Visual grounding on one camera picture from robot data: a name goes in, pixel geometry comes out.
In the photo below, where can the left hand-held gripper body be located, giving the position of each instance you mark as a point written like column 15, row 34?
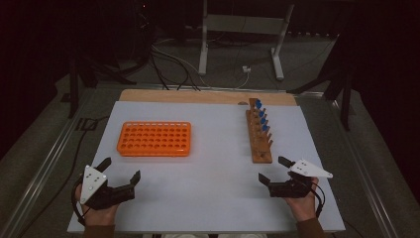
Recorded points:
column 90, row 183

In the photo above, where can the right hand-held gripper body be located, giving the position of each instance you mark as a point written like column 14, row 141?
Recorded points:
column 290, row 190

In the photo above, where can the wooden tube rack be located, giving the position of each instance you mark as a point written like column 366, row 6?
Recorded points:
column 261, row 153

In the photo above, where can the orange plastic tube rack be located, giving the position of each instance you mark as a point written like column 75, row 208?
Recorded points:
column 153, row 139

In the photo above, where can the person's right hand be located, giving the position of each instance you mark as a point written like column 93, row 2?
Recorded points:
column 303, row 208

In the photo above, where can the person's left hand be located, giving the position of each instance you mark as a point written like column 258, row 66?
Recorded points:
column 99, row 216

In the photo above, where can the white table mat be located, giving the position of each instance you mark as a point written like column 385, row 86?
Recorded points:
column 211, row 185

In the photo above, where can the black stand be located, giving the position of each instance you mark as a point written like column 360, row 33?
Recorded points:
column 73, row 92
column 346, row 105

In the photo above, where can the white plug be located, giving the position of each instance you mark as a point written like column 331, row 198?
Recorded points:
column 246, row 69

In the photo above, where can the grey metal stand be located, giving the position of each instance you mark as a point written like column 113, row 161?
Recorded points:
column 242, row 24

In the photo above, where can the aluminium floor rail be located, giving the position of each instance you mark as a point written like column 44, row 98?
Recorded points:
column 46, row 172
column 363, row 172

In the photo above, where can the black square floor frame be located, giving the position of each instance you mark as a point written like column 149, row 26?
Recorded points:
column 79, row 125

